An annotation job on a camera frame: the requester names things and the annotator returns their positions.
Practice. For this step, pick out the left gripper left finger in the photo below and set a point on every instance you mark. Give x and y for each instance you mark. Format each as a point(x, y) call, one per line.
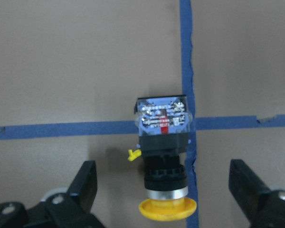
point(83, 188)

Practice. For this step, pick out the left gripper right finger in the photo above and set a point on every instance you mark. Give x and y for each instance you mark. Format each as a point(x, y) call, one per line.
point(248, 190)

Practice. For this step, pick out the yellow push button switch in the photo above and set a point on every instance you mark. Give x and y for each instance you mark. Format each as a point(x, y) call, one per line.
point(163, 124)

